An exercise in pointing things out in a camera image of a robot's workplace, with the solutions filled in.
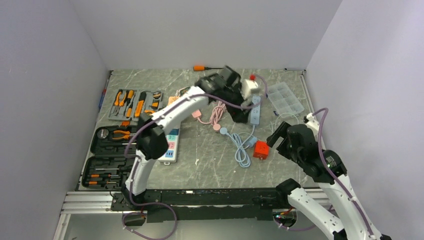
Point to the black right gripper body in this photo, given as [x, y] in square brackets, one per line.
[284, 148]

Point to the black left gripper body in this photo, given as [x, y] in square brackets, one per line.
[233, 96]

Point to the red cube socket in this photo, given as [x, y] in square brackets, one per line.
[261, 150]

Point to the light blue cube adapter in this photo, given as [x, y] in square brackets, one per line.
[251, 142]

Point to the light blue power strip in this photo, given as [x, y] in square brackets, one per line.
[255, 111]

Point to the pink power strip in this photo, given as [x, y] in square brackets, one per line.
[196, 114]

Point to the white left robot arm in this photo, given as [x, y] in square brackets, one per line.
[152, 131]

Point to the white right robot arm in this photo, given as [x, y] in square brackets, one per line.
[325, 167]

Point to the clear plastic screw organizer box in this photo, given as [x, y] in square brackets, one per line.
[283, 99]

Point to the orange wooden cube adapter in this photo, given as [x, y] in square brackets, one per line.
[172, 99]

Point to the orange tape measure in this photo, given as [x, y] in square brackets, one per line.
[149, 112]

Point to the orange utility knife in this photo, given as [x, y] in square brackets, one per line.
[139, 108]

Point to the white long power strip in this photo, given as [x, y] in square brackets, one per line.
[170, 156]

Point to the grey tool tray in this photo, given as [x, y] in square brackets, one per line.
[153, 100]

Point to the orange pliers in case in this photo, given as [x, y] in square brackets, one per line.
[122, 135]

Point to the black open tool case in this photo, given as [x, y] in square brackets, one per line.
[108, 167]

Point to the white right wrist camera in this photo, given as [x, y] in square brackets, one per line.
[312, 123]

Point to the orange handled screwdriver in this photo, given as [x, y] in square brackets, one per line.
[201, 68]

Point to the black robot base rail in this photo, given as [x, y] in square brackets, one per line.
[205, 204]

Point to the orange handled pliers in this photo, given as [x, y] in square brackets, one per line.
[122, 102]

